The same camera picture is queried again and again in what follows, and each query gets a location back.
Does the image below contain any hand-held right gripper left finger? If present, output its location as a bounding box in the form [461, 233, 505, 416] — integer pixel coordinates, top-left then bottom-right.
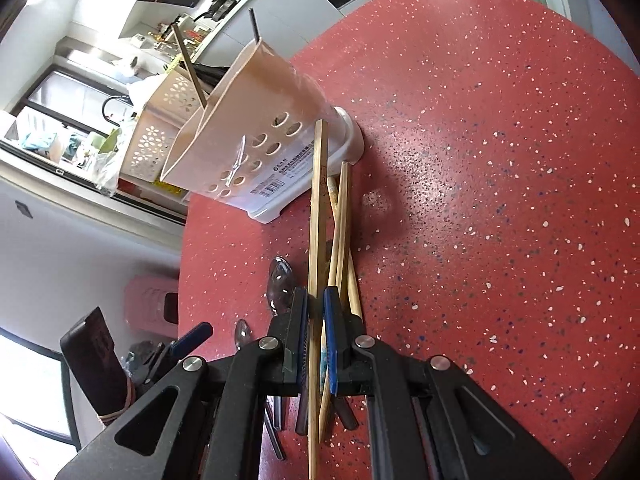
[54, 286, 313, 480]

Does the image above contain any white perforated plastic basket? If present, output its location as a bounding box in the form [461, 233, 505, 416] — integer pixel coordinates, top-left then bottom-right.
[119, 71, 222, 183]

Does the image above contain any dark brown chopstick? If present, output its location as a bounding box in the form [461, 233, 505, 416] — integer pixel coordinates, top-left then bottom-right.
[172, 24, 208, 110]

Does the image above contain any pink plastic stool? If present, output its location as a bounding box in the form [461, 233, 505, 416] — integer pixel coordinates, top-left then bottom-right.
[123, 276, 180, 342]

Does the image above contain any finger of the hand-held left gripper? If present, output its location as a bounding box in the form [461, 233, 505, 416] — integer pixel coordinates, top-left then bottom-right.
[167, 322, 212, 357]

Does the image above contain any window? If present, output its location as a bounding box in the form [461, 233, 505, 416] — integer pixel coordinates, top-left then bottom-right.
[10, 70, 133, 131]

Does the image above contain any clear plastic bag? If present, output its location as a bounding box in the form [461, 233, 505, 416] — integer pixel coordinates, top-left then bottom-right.
[90, 125, 134, 197]

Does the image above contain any beige plastic utensil holder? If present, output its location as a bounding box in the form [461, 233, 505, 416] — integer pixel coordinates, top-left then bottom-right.
[160, 40, 368, 224]

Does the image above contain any metal spoon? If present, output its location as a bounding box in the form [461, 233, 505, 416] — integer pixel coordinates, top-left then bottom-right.
[225, 136, 247, 186]
[234, 319, 254, 352]
[268, 256, 297, 317]

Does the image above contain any black faucet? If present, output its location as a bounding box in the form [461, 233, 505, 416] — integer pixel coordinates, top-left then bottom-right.
[101, 94, 132, 123]

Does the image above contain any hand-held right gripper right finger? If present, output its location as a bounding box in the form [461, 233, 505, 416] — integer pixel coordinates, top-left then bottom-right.
[322, 285, 575, 480]

